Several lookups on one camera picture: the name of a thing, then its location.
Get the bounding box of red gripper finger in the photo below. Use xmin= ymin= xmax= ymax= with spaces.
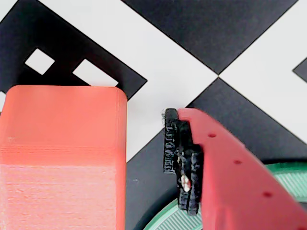
xmin=160 ymin=108 xmax=307 ymax=230

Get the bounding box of orange cube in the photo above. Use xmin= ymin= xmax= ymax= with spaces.
xmin=0 ymin=85 xmax=128 ymax=230

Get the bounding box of black white marker checkerboard mat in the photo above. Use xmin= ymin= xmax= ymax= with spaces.
xmin=0 ymin=0 xmax=307 ymax=230

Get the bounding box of green flat ring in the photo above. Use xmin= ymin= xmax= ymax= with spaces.
xmin=143 ymin=161 xmax=307 ymax=230

